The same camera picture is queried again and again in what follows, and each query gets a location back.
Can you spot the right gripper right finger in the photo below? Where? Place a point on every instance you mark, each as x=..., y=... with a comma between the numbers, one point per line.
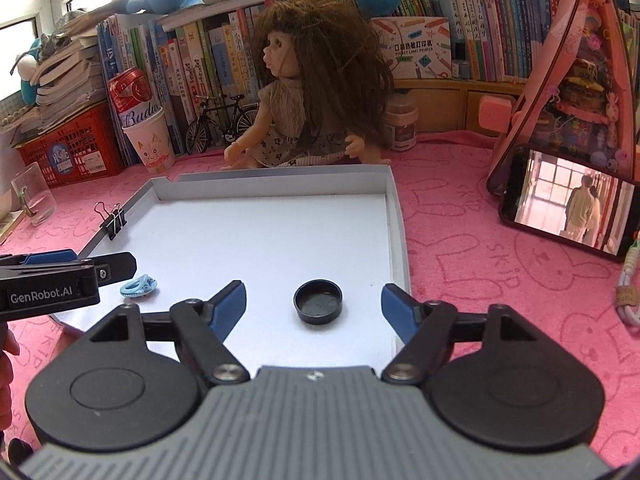
x=425, y=330

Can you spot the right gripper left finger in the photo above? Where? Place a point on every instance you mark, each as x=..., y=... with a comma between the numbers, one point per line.
x=202, y=327

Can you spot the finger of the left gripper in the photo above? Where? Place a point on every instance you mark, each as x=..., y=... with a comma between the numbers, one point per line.
x=57, y=256
x=113, y=268

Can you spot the light blue hair clip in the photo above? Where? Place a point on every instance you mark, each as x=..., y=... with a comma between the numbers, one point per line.
x=139, y=287

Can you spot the black round lid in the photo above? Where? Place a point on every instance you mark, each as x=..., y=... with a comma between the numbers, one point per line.
x=318, y=302

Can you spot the person's left hand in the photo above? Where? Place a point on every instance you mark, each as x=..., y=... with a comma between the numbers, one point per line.
x=9, y=347

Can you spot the black binder clip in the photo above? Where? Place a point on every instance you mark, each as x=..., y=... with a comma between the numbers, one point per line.
x=113, y=220

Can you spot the clear glass cup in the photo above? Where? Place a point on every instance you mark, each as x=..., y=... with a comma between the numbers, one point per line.
x=33, y=194

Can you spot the pink bunny table mat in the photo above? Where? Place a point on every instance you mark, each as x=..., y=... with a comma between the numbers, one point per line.
x=458, y=251

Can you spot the red plastic crate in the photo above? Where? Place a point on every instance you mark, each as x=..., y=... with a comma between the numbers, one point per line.
x=81, y=149

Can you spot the white cardboard box lid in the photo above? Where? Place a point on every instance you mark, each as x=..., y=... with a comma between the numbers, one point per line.
x=274, y=230

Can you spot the white cat paper cup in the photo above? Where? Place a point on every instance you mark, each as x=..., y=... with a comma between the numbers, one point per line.
x=151, y=141

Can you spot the red Budweiser can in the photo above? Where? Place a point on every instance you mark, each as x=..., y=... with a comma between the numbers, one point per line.
x=132, y=97

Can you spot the stack of books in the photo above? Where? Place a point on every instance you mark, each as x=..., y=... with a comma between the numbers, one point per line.
x=74, y=80

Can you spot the black smartphone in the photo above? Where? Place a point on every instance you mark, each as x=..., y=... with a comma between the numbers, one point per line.
x=564, y=198

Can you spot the black miniature bicycle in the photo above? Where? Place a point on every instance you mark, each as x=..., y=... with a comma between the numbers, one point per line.
x=219, y=126

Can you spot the blue white plush doll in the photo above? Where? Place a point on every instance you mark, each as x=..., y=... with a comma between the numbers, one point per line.
x=31, y=64

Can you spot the small brown lidded jar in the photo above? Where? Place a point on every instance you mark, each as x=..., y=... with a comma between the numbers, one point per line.
x=400, y=117

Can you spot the brown-haired doll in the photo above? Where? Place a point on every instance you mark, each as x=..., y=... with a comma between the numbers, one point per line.
x=325, y=88

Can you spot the pink triangular dollhouse stand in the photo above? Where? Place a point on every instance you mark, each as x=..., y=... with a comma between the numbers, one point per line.
x=578, y=101

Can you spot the label printer box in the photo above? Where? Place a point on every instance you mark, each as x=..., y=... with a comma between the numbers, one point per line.
x=415, y=47

